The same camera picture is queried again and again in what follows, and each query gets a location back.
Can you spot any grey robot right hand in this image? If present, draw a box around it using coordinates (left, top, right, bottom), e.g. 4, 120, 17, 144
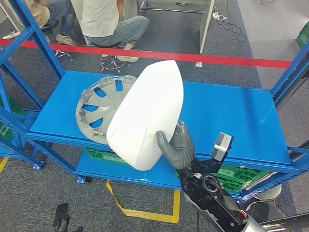
155, 121, 196, 170

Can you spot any grey wheel hubcap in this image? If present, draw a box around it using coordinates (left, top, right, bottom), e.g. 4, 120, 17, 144
75, 75, 137, 145

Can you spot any long red barrier belt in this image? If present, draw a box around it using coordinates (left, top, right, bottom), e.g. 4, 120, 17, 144
0, 38, 292, 69

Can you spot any blue metal shelf rack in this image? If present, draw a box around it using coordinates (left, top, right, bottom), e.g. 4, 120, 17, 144
0, 93, 45, 170
0, 0, 309, 203

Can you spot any person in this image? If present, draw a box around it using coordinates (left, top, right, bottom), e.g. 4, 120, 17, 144
80, 0, 149, 63
0, 0, 78, 46

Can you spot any white desk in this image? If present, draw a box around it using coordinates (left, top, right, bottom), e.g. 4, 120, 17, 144
71, 0, 216, 54

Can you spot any chrome base stool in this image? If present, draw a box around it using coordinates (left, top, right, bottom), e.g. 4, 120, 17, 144
93, 42, 127, 74

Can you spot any white power strip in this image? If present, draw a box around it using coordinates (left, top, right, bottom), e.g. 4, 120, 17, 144
212, 11, 228, 22

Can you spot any white plastic car part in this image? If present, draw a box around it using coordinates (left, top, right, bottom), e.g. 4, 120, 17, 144
106, 59, 184, 172

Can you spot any black seat office chair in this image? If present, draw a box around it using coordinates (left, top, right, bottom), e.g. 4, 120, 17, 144
41, 19, 74, 61

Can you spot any green plastic crate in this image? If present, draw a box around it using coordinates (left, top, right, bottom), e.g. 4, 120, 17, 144
217, 179, 252, 194
212, 166, 270, 185
295, 21, 309, 49
0, 96, 27, 116
0, 121, 14, 142
84, 147, 128, 165

